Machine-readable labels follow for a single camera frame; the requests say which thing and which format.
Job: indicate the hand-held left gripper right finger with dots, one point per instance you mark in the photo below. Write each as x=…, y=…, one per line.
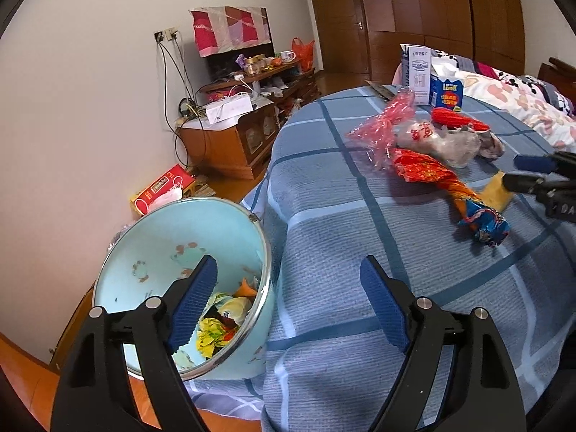
x=384, y=306

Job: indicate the cow print blanket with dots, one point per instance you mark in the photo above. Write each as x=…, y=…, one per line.
x=517, y=82

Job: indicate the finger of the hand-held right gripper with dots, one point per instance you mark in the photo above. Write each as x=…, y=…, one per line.
x=524, y=182
x=531, y=163

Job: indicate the wooden television cabinet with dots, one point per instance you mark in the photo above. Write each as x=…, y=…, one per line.
x=225, y=148

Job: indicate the patchwork cover cloth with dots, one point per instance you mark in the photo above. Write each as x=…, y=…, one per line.
x=229, y=29

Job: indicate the red cardboard box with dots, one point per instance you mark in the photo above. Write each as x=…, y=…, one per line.
x=157, y=184

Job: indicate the orange wrapper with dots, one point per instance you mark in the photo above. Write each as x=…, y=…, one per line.
x=246, y=287

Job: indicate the white orange paper bag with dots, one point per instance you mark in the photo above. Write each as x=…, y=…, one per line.
x=166, y=198

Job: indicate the orange plastic bag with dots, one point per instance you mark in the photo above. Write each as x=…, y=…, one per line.
x=303, y=54

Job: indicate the black television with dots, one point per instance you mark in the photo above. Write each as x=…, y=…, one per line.
x=225, y=66

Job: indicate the red foam net sleeve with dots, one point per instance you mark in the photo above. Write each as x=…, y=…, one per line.
x=452, y=118

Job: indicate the clear plastic bag red print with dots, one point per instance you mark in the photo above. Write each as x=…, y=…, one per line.
x=432, y=144

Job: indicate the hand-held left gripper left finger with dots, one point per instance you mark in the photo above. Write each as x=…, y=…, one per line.
x=193, y=306

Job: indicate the pastel plastic bag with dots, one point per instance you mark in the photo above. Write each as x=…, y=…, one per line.
x=236, y=308

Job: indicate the small blue drink carton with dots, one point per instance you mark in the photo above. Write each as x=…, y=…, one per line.
x=447, y=92

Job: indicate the light blue bucket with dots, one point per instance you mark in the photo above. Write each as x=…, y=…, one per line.
x=148, y=243

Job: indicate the wall socket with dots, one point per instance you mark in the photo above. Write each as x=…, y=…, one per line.
x=165, y=34

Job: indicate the gold lid glass jar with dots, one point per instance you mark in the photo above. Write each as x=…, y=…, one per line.
x=252, y=66
x=260, y=59

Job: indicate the dark flat snack packet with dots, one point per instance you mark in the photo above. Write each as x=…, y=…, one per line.
x=384, y=91

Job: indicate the white flat box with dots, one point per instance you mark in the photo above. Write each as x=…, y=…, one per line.
x=229, y=110

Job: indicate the brown wooden door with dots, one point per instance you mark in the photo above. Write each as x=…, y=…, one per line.
x=337, y=22

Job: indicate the white milk carton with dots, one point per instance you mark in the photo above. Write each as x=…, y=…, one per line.
x=416, y=76

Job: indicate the pink red plastic bag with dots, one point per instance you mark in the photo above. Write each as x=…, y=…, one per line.
x=382, y=128

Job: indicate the flat cardboard pieces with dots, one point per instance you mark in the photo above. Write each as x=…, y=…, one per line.
x=201, y=186

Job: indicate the white mug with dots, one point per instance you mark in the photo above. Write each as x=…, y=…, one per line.
x=287, y=56

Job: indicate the brown wooden wardrobe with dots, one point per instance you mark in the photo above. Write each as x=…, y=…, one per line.
x=450, y=13

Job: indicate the wooden headboard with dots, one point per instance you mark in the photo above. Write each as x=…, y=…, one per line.
x=555, y=72

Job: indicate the yellow wrapper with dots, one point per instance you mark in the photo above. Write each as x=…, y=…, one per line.
x=211, y=335

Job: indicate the blue plaid tablecloth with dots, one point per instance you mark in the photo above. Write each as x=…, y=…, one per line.
x=337, y=216

